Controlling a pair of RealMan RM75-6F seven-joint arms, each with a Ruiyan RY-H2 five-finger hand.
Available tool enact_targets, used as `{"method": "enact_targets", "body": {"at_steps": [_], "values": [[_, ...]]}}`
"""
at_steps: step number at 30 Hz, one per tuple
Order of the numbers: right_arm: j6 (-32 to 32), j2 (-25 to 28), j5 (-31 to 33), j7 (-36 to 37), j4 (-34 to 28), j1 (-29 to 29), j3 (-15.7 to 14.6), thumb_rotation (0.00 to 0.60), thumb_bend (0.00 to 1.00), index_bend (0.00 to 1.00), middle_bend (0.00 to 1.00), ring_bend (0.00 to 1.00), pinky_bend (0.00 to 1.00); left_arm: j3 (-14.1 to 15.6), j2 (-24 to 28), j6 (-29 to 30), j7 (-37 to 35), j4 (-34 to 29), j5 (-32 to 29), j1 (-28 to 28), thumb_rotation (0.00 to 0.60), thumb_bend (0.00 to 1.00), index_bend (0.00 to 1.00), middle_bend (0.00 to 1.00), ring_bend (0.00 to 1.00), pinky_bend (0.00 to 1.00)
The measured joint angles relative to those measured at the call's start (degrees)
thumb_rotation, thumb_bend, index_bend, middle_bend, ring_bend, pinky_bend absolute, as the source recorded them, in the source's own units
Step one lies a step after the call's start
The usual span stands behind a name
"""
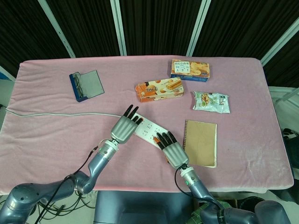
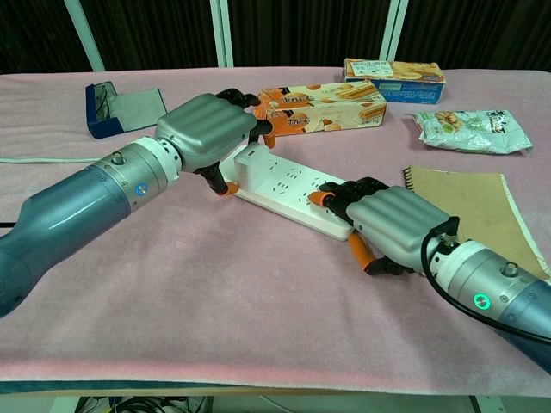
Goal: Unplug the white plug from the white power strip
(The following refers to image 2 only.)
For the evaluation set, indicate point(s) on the blue open glasses case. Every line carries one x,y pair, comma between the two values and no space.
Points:
133,109

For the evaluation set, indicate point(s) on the left grey five-finger robot hand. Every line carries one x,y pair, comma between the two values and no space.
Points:
206,125

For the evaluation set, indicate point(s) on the white power strip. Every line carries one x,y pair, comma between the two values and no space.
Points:
297,189

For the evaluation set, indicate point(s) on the green white snack bag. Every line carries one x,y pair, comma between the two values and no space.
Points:
469,131

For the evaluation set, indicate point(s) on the right grey five-finger robot hand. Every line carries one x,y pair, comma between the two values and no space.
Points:
396,223

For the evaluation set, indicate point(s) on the white partition frame post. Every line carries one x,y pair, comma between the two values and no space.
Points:
221,32
86,34
394,30

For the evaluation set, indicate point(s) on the white charger plug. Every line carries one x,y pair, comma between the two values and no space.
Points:
251,168

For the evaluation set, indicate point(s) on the orange egg roll box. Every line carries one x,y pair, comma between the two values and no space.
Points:
323,105

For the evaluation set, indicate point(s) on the brown spiral notebook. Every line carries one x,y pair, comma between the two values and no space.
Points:
478,202

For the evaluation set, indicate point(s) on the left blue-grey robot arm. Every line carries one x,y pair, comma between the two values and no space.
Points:
77,202

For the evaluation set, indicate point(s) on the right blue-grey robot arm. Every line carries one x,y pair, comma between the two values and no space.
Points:
499,288

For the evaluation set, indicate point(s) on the blue and orange cookie box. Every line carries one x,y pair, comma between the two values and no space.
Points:
400,81

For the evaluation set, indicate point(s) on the thin-framed eyeglasses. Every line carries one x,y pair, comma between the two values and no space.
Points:
104,101

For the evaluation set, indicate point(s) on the pink table cloth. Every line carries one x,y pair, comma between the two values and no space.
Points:
215,292

